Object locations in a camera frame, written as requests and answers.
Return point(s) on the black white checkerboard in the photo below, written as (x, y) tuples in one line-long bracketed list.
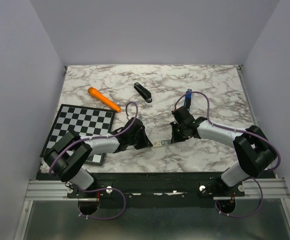
[(86, 121)]

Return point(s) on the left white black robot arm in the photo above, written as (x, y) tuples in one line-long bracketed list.
[(66, 158)]

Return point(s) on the aluminium frame rail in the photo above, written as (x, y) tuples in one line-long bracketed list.
[(51, 190)]

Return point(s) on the orange plastic cylinder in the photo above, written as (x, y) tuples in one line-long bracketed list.
[(96, 94)]

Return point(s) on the white staple box sleeve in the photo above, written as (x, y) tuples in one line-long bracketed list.
[(157, 144)]

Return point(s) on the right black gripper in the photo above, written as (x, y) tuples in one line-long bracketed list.
[(175, 138)]

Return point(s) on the staple tray with staples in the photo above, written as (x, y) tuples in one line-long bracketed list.
[(165, 142)]

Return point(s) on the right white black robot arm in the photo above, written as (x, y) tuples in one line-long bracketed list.
[(252, 148)]

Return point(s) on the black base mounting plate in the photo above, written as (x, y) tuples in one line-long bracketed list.
[(157, 190)]

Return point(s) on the black stapler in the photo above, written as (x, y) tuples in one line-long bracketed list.
[(143, 92)]

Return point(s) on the blue stapler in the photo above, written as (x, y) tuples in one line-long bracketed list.
[(188, 99)]

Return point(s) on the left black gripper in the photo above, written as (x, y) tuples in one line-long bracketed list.
[(145, 142)]

